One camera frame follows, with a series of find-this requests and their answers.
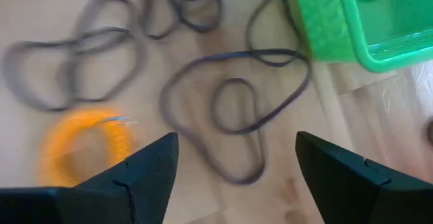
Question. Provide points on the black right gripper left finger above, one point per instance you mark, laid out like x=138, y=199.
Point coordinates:
x=145, y=183

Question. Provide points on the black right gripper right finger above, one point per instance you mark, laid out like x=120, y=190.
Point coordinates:
x=338, y=190

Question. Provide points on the orange coil wristband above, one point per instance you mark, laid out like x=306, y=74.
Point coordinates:
x=57, y=142

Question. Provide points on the green plastic basket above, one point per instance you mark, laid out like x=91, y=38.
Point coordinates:
x=321, y=21

